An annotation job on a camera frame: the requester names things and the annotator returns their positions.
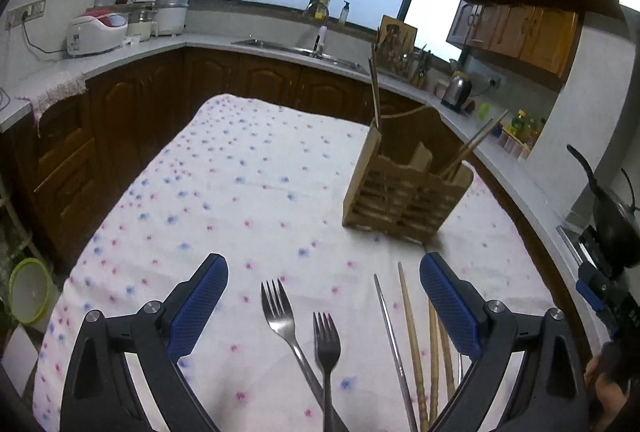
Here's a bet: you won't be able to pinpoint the stainless electric kettle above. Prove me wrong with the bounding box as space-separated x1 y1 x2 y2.
440 72 472 113

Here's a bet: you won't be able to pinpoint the spice jar rack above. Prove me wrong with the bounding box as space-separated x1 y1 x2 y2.
498 130 530 161

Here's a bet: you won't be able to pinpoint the wall power outlet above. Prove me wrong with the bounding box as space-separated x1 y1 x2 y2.
6 0 46 30

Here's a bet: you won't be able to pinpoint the chrome kitchen faucet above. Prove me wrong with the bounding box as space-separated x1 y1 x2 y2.
304 1 329 56

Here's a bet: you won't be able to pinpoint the dark metal chopstick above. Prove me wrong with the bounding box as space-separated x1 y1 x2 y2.
368 54 382 133

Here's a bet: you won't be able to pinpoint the small white pot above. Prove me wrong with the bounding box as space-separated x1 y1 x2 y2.
127 10 155 41

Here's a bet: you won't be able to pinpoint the utensil drying rack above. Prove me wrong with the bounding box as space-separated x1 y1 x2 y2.
371 44 434 90

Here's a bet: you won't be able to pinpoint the pink lace cloth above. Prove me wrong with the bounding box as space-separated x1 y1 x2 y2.
16 73 87 133

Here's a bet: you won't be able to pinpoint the white pump soap bottle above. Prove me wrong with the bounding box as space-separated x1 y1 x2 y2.
338 1 350 25

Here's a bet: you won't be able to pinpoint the wooden cutting board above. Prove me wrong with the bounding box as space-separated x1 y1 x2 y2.
375 15 418 63

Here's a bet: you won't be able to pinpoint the lower wooden kitchen cabinets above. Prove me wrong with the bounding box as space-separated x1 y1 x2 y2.
8 49 551 273

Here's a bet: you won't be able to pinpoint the red white rice cooker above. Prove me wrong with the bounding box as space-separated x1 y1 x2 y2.
66 10 128 58

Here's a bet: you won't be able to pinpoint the person's right hand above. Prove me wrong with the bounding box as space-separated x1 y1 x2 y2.
584 354 639 431

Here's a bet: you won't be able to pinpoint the floral white tablecloth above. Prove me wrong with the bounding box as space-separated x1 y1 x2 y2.
31 93 591 432

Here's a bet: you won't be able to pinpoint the large silver fork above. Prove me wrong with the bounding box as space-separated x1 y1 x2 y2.
260 279 348 431

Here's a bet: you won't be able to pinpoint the wooden chopstick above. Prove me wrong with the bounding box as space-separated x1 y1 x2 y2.
428 301 439 426
397 262 430 432
438 109 509 181

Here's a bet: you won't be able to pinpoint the stainless steel sink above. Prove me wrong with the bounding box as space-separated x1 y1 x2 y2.
233 38 369 75

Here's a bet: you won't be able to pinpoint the silver metal chopstick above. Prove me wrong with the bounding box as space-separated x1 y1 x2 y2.
373 274 418 432

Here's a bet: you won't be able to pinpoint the wooden utensil holder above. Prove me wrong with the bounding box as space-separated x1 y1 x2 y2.
342 106 474 245

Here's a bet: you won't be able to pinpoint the yellow dish soap bottle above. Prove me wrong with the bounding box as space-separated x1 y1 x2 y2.
314 0 330 21

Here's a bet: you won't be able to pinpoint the green yellow drink bottle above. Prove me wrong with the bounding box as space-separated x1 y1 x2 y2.
509 109 527 141

